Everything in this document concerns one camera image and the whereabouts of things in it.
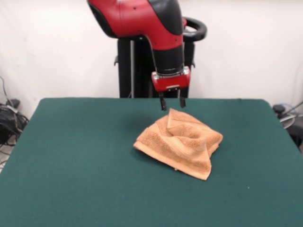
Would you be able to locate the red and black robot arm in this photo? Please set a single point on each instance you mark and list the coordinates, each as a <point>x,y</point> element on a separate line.
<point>142,19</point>

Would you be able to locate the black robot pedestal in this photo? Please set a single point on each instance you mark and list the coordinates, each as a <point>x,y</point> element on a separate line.
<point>142,71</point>

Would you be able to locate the silver round disc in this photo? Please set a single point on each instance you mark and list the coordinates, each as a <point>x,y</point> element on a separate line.
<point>287,120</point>

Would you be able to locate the orange terry towel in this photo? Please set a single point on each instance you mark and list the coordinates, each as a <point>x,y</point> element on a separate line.
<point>184,146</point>

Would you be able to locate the black chair base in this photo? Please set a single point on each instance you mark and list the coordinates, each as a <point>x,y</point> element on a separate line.
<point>297,137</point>

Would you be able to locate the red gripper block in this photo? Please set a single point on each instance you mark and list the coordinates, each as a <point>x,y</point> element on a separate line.
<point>171,81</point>

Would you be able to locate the dark green table cloth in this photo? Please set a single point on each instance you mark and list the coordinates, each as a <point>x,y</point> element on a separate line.
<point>94,165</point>

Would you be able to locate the small black adapter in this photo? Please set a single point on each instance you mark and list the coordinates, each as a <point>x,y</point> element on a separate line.
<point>15,102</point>

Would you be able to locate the black plug block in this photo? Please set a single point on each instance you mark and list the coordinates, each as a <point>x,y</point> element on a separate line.
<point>279,108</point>

